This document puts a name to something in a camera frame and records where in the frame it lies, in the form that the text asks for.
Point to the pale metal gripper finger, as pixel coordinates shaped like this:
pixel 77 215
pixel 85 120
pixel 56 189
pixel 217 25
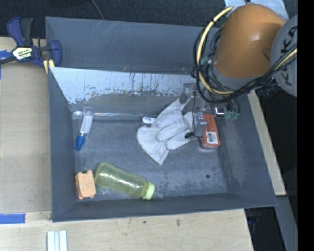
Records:
pixel 201 129

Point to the orange packet with barcode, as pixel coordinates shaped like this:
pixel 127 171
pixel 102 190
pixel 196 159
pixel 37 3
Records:
pixel 211 133

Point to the white work glove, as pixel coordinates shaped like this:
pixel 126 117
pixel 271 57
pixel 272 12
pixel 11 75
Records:
pixel 165 132

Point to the small white plastic spoon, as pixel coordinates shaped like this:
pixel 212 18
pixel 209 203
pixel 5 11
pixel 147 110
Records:
pixel 148 119

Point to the grey metal bin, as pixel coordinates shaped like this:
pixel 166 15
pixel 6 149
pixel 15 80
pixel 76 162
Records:
pixel 136 150

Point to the yellow-green plastic bottle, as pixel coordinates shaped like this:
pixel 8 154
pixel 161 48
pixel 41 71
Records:
pixel 120 180

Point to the clear tube with blue cap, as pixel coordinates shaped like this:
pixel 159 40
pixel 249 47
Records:
pixel 85 125

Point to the orange sponge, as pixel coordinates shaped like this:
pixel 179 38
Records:
pixel 85 184

